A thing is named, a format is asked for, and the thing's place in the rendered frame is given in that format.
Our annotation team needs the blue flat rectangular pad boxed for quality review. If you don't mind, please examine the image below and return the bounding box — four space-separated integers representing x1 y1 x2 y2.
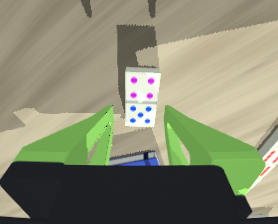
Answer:
108 151 160 166

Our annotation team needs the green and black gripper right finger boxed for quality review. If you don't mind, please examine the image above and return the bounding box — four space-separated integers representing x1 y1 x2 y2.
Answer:
164 105 266 196

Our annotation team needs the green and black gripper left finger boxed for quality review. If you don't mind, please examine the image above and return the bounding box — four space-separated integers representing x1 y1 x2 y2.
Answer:
12 105 114 165

